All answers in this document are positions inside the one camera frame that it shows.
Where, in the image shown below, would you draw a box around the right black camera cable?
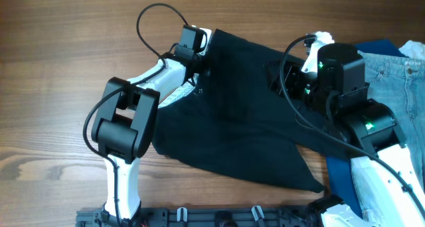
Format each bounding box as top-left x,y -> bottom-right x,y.
278,34 -> 425,218

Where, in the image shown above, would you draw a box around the black shorts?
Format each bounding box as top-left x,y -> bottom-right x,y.
152,30 -> 349,192

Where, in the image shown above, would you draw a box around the black camera cable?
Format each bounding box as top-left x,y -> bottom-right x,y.
278,34 -> 425,218
82,3 -> 190,227

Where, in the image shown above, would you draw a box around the left black camera cable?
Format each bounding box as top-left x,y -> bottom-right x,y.
82,3 -> 190,227

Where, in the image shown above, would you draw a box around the blue garment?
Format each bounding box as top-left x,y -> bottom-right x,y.
326,39 -> 404,218

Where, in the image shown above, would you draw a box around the light blue jeans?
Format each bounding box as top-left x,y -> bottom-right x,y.
351,53 -> 424,226

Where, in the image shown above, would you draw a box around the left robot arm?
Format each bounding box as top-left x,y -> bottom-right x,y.
76,25 -> 213,226

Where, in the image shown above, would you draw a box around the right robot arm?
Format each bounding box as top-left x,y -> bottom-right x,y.
266,43 -> 424,226

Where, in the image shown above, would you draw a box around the white garment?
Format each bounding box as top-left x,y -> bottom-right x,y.
399,40 -> 425,60

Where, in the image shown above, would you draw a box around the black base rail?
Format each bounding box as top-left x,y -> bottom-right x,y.
75,205 -> 319,227

